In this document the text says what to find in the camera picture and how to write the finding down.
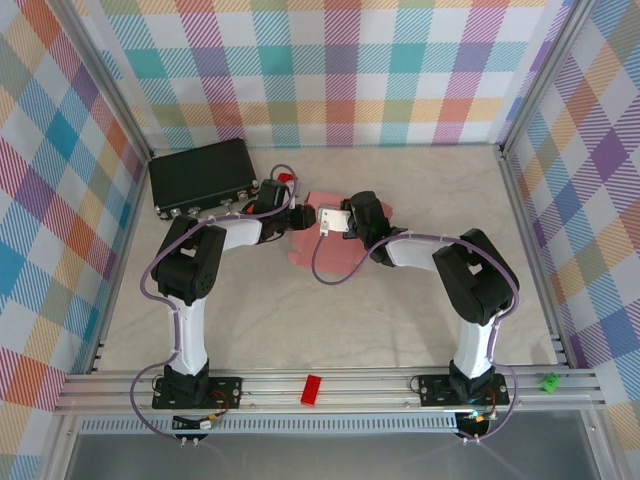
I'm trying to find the pink paper box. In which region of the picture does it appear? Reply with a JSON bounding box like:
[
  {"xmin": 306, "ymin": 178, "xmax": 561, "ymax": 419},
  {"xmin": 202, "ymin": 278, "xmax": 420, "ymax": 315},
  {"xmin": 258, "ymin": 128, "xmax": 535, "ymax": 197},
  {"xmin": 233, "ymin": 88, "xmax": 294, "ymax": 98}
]
[{"xmin": 287, "ymin": 189, "xmax": 396, "ymax": 275}]

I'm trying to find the long red rectangular brick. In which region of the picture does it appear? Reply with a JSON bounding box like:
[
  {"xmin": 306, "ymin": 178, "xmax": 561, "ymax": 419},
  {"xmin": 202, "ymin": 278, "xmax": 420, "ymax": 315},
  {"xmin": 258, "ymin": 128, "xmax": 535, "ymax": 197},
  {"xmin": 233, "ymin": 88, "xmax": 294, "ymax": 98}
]
[{"xmin": 299, "ymin": 373, "xmax": 324, "ymax": 405}]

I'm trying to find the black round controller board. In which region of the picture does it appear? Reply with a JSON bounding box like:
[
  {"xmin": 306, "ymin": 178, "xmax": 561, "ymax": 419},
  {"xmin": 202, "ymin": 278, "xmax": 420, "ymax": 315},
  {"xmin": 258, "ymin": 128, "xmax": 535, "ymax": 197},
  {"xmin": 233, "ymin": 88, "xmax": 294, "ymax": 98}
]
[{"xmin": 457, "ymin": 409, "xmax": 494, "ymax": 442}]

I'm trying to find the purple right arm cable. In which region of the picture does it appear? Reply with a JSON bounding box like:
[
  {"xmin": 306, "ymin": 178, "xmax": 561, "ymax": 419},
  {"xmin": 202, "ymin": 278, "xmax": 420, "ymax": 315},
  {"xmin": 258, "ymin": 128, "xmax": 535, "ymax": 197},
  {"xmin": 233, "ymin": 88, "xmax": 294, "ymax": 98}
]
[{"xmin": 310, "ymin": 230, "xmax": 522, "ymax": 446}]

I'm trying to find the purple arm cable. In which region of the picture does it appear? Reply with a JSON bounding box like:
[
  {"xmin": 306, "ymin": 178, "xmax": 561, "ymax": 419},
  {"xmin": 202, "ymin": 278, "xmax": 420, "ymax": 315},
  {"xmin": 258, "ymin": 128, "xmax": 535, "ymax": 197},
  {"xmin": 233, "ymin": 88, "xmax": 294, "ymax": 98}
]
[
  {"xmin": 310, "ymin": 230, "xmax": 522, "ymax": 446},
  {"xmin": 130, "ymin": 163, "xmax": 300, "ymax": 445}
]

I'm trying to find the black briefcase with metal handle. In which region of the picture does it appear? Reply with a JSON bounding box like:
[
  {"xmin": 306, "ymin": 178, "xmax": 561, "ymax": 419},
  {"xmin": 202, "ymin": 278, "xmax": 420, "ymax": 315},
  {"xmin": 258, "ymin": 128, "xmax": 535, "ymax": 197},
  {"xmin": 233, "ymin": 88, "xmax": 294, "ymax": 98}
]
[{"xmin": 147, "ymin": 138, "xmax": 261, "ymax": 222}]

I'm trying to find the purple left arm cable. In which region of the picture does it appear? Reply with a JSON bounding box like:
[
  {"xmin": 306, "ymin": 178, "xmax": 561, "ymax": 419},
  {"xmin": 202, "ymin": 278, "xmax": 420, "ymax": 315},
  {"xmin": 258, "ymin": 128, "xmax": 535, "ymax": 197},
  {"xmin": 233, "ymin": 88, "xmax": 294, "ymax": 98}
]
[{"xmin": 130, "ymin": 163, "xmax": 300, "ymax": 445}]

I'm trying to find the aluminium side rail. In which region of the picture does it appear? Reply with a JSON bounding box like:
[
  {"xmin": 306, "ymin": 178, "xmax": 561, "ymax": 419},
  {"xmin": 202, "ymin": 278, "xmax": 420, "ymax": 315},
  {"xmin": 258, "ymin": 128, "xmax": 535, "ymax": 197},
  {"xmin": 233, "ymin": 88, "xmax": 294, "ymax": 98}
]
[
  {"xmin": 84, "ymin": 149, "xmax": 156, "ymax": 376},
  {"xmin": 494, "ymin": 144, "xmax": 576, "ymax": 370}
]

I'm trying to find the long aluminium base rail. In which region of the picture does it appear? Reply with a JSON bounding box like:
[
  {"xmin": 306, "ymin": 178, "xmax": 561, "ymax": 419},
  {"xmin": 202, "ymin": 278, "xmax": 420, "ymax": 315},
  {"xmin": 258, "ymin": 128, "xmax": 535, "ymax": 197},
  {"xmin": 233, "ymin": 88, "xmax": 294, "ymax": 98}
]
[{"xmin": 53, "ymin": 367, "xmax": 609, "ymax": 416}]

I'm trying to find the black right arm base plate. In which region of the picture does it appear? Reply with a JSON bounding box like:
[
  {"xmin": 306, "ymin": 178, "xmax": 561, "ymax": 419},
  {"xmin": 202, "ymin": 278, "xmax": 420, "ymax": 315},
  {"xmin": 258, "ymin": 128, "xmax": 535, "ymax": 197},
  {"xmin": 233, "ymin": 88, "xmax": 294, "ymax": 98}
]
[{"xmin": 417, "ymin": 372, "xmax": 511, "ymax": 407}]

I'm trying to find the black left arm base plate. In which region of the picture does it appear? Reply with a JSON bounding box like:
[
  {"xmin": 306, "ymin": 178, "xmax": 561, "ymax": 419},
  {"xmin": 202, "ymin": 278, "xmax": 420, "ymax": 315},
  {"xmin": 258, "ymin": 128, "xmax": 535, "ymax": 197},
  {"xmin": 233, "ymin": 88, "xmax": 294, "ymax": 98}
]
[{"xmin": 151, "ymin": 374, "xmax": 245, "ymax": 411}]

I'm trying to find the aluminium corner post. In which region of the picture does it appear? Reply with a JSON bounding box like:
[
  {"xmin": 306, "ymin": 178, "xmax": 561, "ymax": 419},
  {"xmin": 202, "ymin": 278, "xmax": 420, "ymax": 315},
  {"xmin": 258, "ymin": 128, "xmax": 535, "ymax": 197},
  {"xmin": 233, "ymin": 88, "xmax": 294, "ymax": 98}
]
[
  {"xmin": 494, "ymin": 0, "xmax": 601, "ymax": 157},
  {"xmin": 49, "ymin": 0, "xmax": 157, "ymax": 157}
]

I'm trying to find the slotted grey cable duct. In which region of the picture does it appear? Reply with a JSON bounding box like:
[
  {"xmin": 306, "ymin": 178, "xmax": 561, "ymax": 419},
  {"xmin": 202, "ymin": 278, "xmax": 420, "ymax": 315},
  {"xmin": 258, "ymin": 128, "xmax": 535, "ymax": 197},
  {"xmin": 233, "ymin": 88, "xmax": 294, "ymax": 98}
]
[{"xmin": 79, "ymin": 417, "xmax": 461, "ymax": 435}]

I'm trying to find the small wired connector board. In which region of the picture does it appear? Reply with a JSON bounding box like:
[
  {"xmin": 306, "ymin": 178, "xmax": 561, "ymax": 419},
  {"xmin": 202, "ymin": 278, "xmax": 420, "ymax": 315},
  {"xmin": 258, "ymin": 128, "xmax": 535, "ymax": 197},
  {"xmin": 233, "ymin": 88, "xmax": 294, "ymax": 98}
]
[{"xmin": 172, "ymin": 413, "xmax": 222, "ymax": 433}]

